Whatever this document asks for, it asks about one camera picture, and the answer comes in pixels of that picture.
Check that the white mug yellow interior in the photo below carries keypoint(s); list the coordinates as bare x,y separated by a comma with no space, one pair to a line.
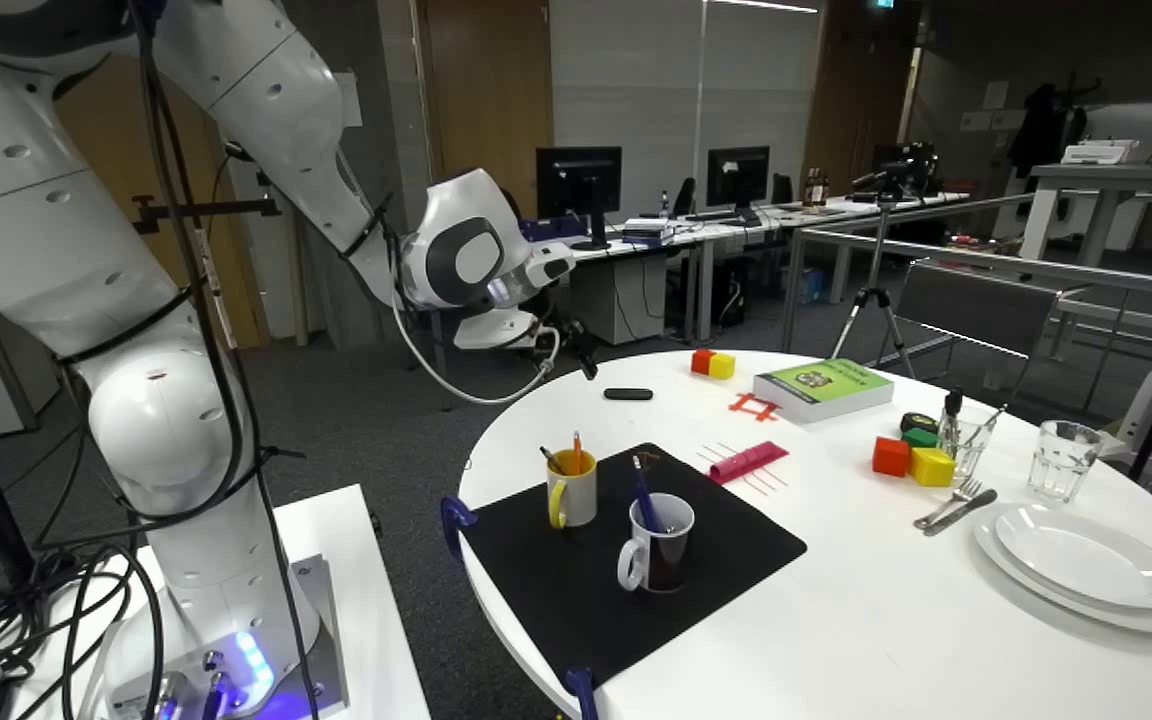
577,494

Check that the grey table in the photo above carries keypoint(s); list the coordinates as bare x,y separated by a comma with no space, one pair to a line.
1120,177

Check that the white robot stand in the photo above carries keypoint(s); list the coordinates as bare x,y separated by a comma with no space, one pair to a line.
336,525

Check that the small white plate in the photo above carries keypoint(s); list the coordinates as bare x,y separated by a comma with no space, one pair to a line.
1080,555

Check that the clear faceted drinking glass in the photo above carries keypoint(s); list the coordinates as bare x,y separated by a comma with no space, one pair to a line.
1061,466

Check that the blue tape strip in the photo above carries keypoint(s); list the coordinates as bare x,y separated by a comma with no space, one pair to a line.
452,521
580,694

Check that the orange frame-shaped piece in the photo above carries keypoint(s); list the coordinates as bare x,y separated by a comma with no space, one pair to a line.
741,405

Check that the black table mat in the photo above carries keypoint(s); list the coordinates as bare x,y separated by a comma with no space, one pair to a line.
736,545

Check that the orange cube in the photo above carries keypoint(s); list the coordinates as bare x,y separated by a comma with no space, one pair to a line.
703,362

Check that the black marker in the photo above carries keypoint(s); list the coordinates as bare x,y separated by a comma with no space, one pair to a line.
951,405

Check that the tall clear glass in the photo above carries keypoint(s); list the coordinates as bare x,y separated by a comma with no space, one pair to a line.
974,454

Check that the dark and white mug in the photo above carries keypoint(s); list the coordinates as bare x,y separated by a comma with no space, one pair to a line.
651,555

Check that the red block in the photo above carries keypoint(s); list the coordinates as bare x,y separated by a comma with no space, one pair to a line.
890,456

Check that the metal knife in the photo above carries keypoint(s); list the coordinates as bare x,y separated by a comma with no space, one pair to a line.
967,509

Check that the long white desk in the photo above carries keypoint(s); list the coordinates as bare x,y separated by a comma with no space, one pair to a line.
736,231

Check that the green book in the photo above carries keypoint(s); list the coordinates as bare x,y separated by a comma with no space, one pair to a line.
820,387

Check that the orange pen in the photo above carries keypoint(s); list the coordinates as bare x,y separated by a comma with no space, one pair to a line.
577,446

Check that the blue pen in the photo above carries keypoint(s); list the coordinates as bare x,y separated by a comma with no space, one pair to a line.
646,498

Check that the pink comb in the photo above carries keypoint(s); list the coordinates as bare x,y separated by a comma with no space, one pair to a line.
750,462

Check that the grey camera tripod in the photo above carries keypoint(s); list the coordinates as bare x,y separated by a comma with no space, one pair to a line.
868,297

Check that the dark coat on rack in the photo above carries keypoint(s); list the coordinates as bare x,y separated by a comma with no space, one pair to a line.
1043,125

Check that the stack of white plates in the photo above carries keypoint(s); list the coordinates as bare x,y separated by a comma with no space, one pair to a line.
1139,621

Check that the yellow block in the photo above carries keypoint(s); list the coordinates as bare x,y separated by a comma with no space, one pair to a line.
932,466

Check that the black tripod camera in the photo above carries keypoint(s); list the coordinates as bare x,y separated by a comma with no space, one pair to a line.
901,170

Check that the metal fork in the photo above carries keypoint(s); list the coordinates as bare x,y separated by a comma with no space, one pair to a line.
936,514

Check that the metal frame enclosure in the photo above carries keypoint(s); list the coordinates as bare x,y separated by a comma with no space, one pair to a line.
1111,279

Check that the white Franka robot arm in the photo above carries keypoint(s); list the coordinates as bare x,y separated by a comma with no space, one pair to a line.
68,243

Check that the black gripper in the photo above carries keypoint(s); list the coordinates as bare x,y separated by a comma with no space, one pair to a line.
561,320

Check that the black computer monitor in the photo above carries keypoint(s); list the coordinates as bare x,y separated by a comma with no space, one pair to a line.
736,173
577,183

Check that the dark pencil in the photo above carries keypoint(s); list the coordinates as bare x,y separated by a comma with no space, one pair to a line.
547,456

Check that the yellow cube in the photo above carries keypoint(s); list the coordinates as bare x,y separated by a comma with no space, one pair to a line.
727,366

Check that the green block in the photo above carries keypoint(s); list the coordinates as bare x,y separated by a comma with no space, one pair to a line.
921,437

